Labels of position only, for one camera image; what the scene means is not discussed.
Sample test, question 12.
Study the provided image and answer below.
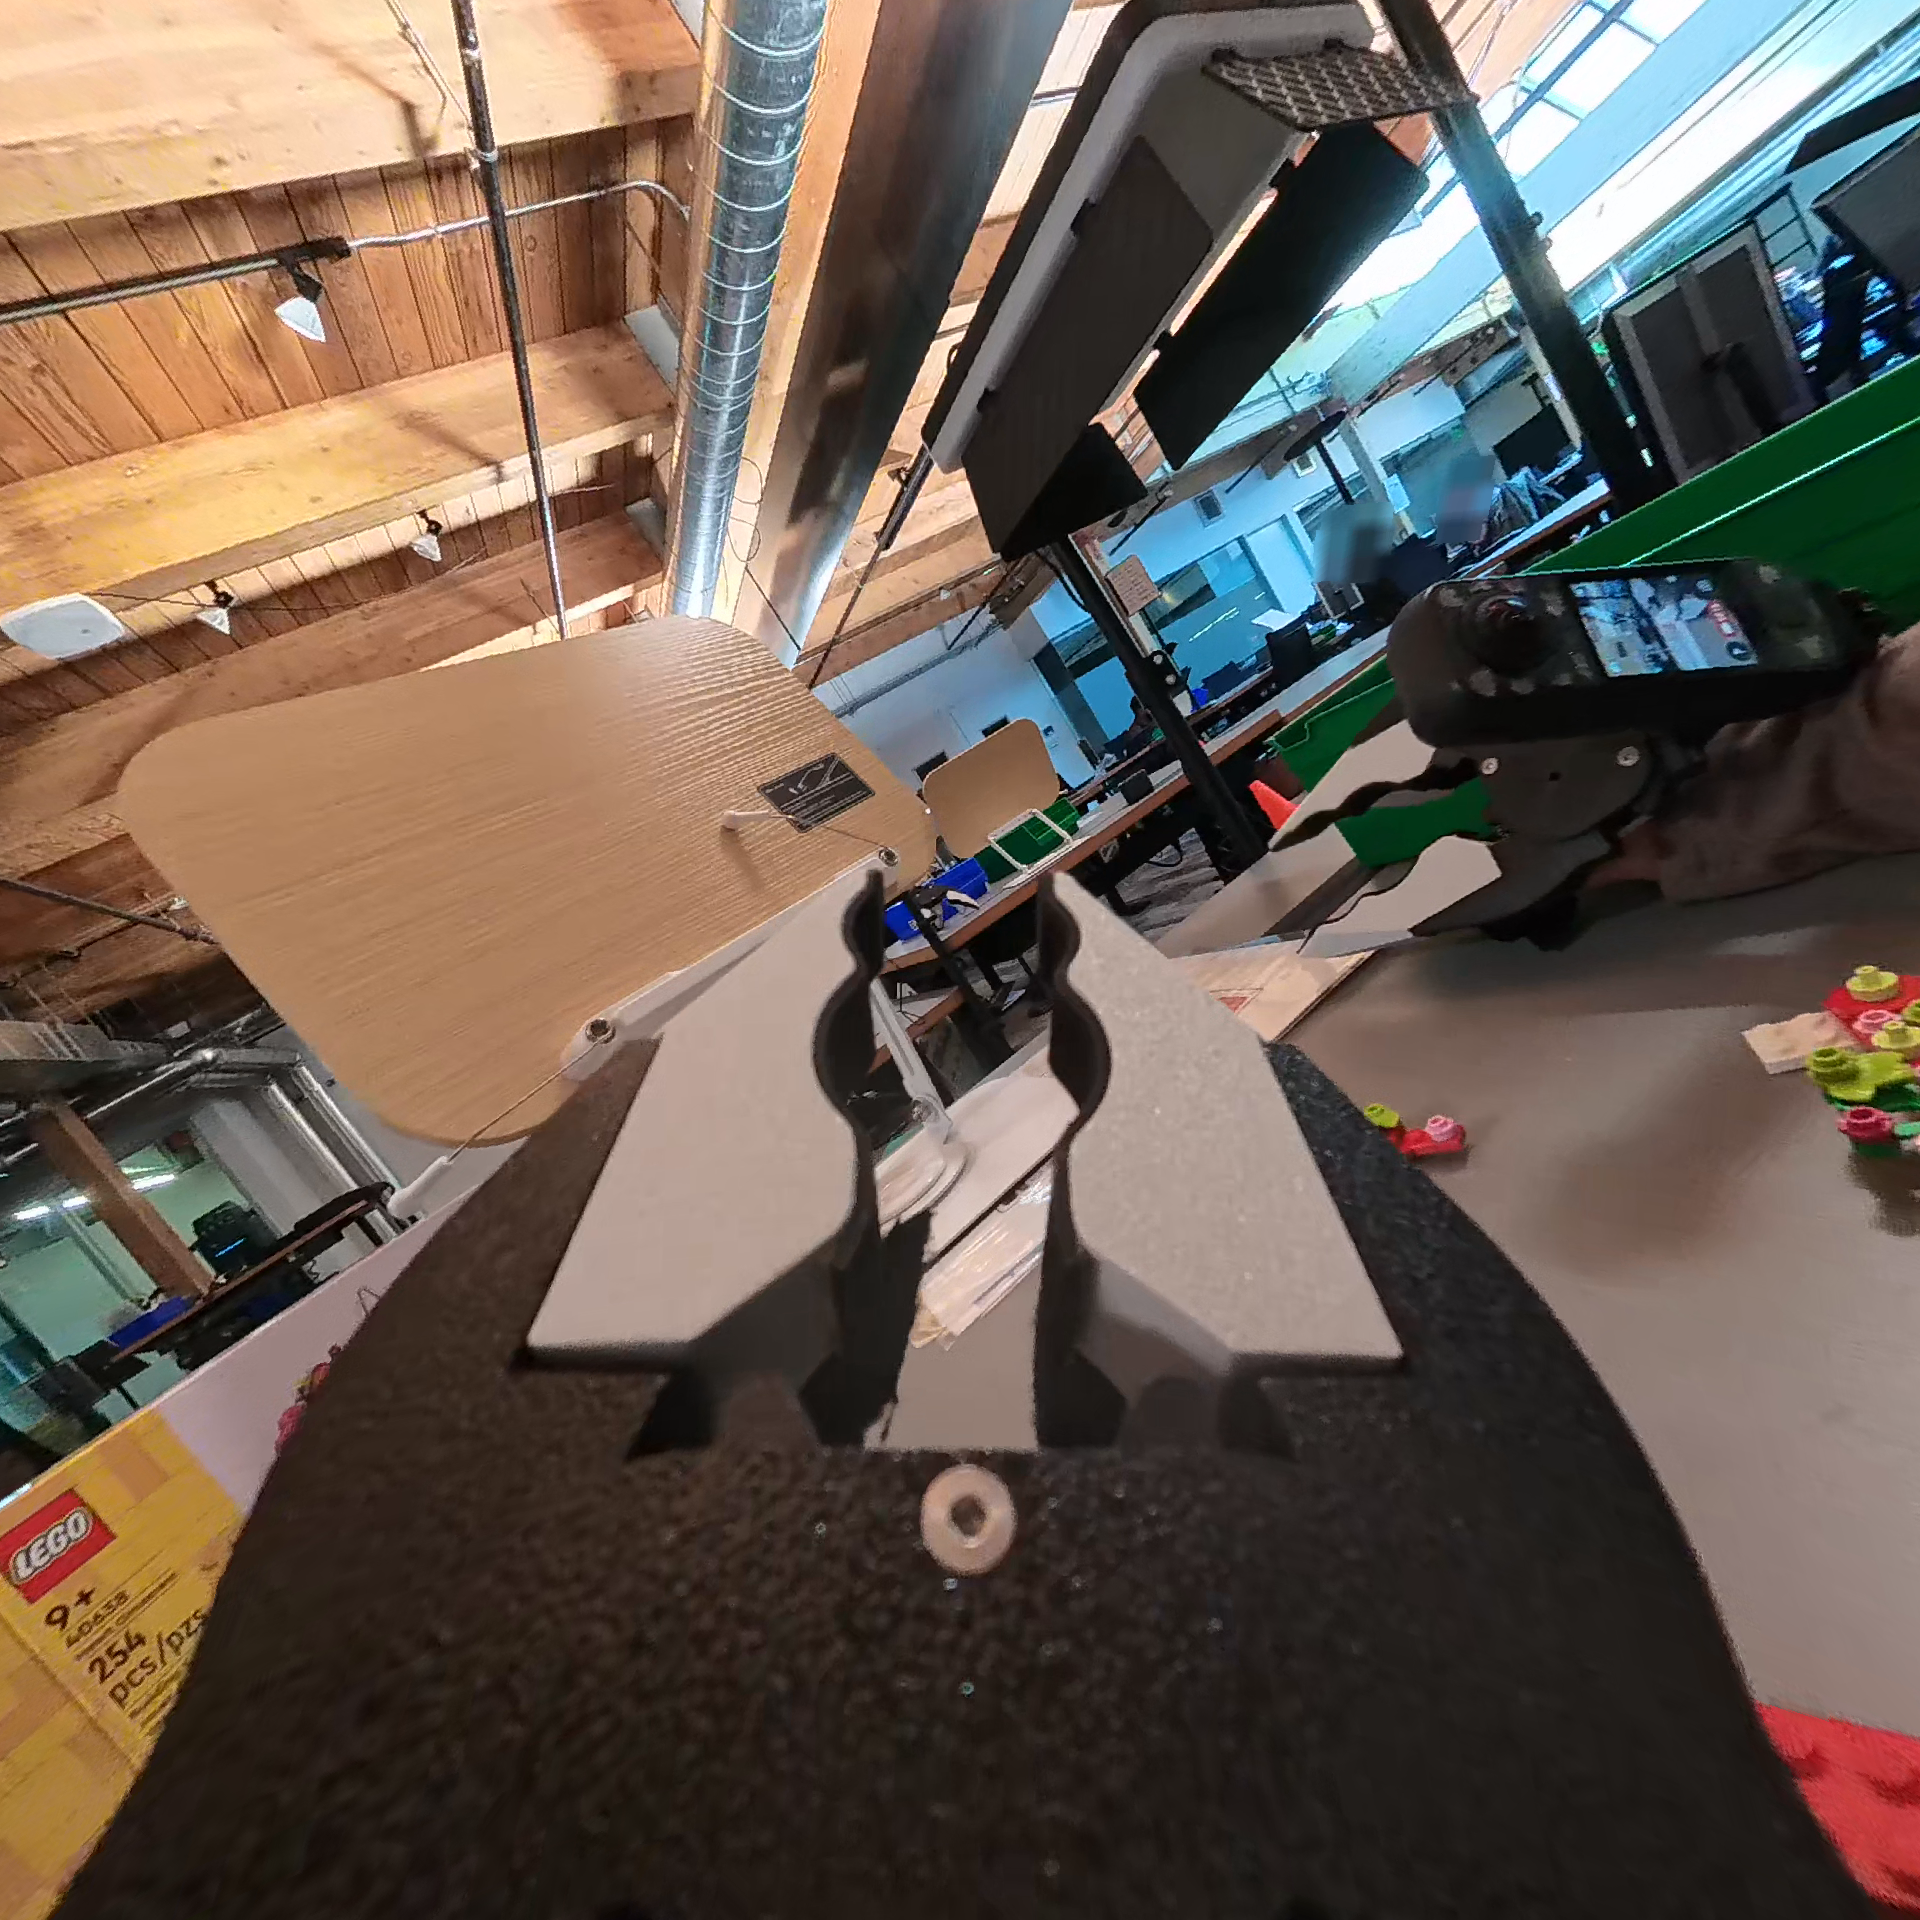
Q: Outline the thin metal conduit pipe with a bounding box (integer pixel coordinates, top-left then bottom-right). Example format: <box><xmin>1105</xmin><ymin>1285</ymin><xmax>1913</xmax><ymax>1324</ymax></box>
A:
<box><xmin>447</xmin><ymin>0</ymin><xmax>571</xmax><ymax>640</ymax></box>

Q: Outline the spiral metal air duct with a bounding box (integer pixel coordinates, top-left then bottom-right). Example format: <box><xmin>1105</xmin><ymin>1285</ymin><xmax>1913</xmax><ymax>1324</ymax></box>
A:
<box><xmin>663</xmin><ymin>0</ymin><xmax>837</xmax><ymax>627</ymax></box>

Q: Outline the clear plastic bag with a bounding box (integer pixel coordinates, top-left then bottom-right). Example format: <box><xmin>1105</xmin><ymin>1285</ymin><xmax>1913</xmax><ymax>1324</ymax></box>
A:
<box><xmin>900</xmin><ymin>1162</ymin><xmax>1080</xmax><ymax>1353</ymax></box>

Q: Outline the black metal pole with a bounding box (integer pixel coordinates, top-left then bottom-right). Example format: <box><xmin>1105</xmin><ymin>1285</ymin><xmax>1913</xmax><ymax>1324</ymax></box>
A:
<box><xmin>1047</xmin><ymin>538</ymin><xmax>1279</xmax><ymax>875</ymax></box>
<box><xmin>1375</xmin><ymin>0</ymin><xmax>1671</xmax><ymax>509</ymax></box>

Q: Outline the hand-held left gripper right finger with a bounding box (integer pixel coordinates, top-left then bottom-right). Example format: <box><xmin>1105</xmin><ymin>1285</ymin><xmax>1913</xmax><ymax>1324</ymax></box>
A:
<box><xmin>1031</xmin><ymin>873</ymin><xmax>1408</xmax><ymax>1450</ymax></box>

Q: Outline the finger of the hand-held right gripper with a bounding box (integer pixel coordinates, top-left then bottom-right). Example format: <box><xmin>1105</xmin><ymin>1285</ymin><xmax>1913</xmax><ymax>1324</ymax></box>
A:
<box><xmin>1299</xmin><ymin>834</ymin><xmax>1512</xmax><ymax>960</ymax></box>
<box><xmin>1265</xmin><ymin>720</ymin><xmax>1484</xmax><ymax>859</ymax></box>

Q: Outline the large green plastic bin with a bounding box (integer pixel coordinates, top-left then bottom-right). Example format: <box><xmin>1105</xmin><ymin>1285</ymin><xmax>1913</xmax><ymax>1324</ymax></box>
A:
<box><xmin>1527</xmin><ymin>357</ymin><xmax>1920</xmax><ymax>636</ymax></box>

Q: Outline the small green bin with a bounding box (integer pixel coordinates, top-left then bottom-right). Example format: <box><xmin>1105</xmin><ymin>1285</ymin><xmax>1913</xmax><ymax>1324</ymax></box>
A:
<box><xmin>975</xmin><ymin>803</ymin><xmax>1086</xmax><ymax>887</ymax></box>

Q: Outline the black light track rail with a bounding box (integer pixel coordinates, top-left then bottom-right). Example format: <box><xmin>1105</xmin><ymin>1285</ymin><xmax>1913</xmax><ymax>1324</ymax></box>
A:
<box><xmin>0</xmin><ymin>235</ymin><xmax>357</xmax><ymax>328</ymax></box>

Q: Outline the red lego frame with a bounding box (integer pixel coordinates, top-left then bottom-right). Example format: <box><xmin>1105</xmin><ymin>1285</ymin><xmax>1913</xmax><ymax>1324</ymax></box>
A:
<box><xmin>1751</xmin><ymin>1703</ymin><xmax>1920</xmax><ymax>1912</ymax></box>

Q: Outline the flower lego assembly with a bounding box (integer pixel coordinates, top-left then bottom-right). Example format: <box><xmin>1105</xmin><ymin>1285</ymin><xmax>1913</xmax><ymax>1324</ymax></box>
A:
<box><xmin>1807</xmin><ymin>964</ymin><xmax>1920</xmax><ymax>1162</ymax></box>

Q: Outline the white ceiling access point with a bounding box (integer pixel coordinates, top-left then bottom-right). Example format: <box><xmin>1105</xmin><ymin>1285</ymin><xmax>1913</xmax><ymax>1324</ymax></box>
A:
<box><xmin>0</xmin><ymin>594</ymin><xmax>126</xmax><ymax>663</ymax></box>

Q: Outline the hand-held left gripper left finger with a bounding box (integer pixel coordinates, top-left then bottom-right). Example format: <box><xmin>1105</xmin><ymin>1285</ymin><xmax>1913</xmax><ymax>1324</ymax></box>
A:
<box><xmin>520</xmin><ymin>867</ymin><xmax>935</xmax><ymax>1450</ymax></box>

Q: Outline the small light wooden panel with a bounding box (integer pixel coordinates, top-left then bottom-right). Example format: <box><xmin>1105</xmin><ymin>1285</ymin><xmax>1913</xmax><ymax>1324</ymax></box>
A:
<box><xmin>918</xmin><ymin>715</ymin><xmax>1064</xmax><ymax>858</ymax></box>

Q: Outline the black computer monitor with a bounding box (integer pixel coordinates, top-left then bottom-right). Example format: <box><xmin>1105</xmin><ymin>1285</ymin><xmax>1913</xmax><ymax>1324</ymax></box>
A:
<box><xmin>1600</xmin><ymin>225</ymin><xmax>1825</xmax><ymax>482</ymax></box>

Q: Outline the person's right hand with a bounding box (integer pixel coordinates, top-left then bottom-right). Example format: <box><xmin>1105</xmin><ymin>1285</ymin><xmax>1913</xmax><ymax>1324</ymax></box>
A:
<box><xmin>1587</xmin><ymin>627</ymin><xmax>1920</xmax><ymax>906</ymax></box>

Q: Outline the yellow lego box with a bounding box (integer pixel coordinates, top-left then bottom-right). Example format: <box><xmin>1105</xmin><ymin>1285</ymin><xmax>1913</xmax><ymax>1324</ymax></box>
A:
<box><xmin>0</xmin><ymin>1191</ymin><xmax>467</xmax><ymax>1920</ymax></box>

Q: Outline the beige paper sheet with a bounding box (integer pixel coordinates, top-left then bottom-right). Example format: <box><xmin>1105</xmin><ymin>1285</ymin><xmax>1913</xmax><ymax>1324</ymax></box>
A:
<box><xmin>1181</xmin><ymin>943</ymin><xmax>1375</xmax><ymax>1047</ymax></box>

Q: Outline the black overhead light panel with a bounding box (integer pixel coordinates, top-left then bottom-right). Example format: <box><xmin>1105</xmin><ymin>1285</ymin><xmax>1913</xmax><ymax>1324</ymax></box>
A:
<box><xmin>918</xmin><ymin>0</ymin><xmax>1479</xmax><ymax>561</ymax></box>

